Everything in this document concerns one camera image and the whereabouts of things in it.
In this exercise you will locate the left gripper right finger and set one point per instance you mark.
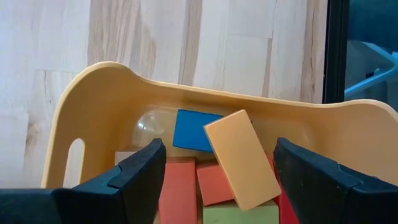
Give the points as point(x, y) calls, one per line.
point(317, 196)

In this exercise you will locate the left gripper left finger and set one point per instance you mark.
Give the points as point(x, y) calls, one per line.
point(133, 193)

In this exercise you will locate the red rectangular block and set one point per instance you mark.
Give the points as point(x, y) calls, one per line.
point(284, 211)

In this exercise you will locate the beige rectangular block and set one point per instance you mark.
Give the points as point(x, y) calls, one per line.
point(124, 155)

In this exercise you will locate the red-orange rectangular block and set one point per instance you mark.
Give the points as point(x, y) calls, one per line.
point(177, 189)
point(214, 183)

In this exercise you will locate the orange rectangular block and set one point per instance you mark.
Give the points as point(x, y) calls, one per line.
point(242, 158)

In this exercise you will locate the blue rectangular block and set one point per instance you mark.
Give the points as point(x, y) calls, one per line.
point(192, 130)

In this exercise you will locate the light green rectangular block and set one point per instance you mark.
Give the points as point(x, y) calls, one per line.
point(230, 216)

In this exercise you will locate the yellow plastic bin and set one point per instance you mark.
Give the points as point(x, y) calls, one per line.
point(109, 99)

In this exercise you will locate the light grey chair base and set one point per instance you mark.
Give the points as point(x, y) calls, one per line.
point(373, 71)

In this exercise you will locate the black aluminium table frame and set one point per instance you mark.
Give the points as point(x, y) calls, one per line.
point(335, 46)

